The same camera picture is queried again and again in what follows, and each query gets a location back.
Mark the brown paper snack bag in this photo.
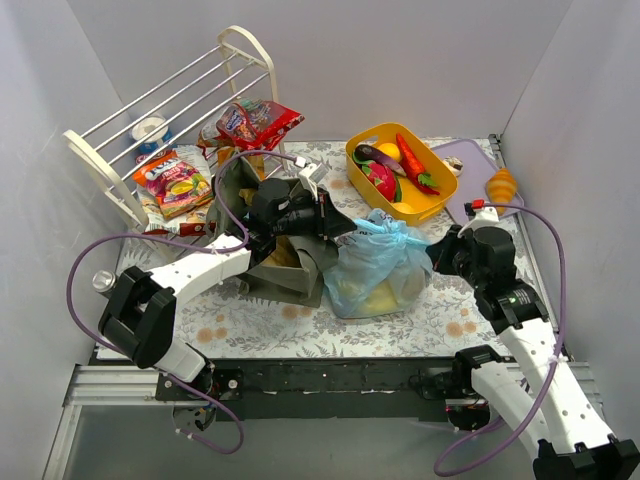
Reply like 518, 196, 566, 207
238, 188, 301, 268

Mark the light blue plastic bag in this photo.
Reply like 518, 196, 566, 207
324, 209, 433, 319

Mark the green canvas tote bag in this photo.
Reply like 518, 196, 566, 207
206, 159, 339, 308

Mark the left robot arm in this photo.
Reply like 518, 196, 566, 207
99, 178, 356, 392

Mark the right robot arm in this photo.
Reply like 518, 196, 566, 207
427, 225, 639, 479

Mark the yellow plastic fruit basket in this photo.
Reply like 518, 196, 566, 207
345, 122, 458, 226

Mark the pink dragon fruit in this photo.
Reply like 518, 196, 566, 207
361, 162, 398, 202

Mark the purple eggplant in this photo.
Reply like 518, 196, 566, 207
354, 144, 407, 177

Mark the orange croissant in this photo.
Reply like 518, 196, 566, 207
485, 168, 518, 204

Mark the purple tray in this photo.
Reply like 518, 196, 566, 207
433, 139, 499, 224

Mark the red chili pepper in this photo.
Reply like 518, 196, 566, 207
396, 134, 440, 196

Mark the chocolate white donut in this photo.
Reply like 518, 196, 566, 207
443, 156, 464, 177

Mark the red snack bag lower shelf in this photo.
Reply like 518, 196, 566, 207
216, 99, 305, 150

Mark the colourful fruit candy bag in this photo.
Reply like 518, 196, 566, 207
133, 151, 213, 220

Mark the white metal shelf rack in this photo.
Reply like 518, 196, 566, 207
63, 25, 279, 233

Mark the blue white tin can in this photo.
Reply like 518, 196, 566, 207
130, 115, 172, 154

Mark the dark drink can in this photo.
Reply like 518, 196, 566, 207
92, 270, 118, 297

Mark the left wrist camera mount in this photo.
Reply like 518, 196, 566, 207
294, 156, 328, 201

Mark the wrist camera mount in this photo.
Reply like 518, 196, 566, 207
457, 199, 500, 238
294, 156, 328, 201

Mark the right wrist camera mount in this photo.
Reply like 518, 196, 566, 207
457, 199, 500, 238

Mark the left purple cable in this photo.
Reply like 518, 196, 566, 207
67, 149, 309, 455

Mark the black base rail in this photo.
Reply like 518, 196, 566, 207
212, 357, 488, 422

